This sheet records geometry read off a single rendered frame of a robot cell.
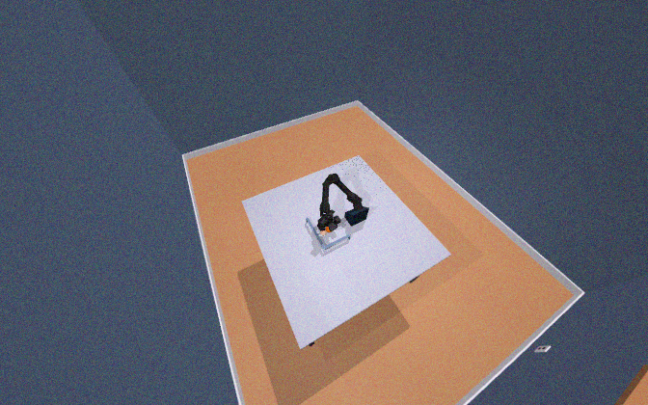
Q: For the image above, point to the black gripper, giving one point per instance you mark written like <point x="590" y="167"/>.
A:
<point x="336" y="220"/>

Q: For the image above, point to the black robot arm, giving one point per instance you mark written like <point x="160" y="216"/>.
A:
<point x="325" y="206"/>

